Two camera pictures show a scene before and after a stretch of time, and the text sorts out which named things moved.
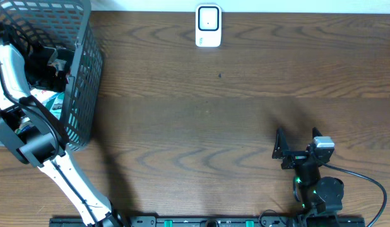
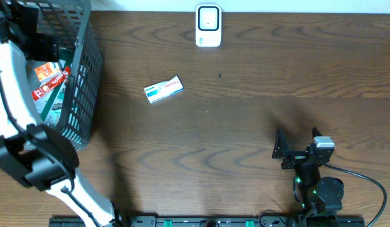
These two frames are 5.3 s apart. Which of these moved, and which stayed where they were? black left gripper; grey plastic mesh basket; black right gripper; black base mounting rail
Moved: black left gripper
Stayed: grey plastic mesh basket; black base mounting rail; black right gripper
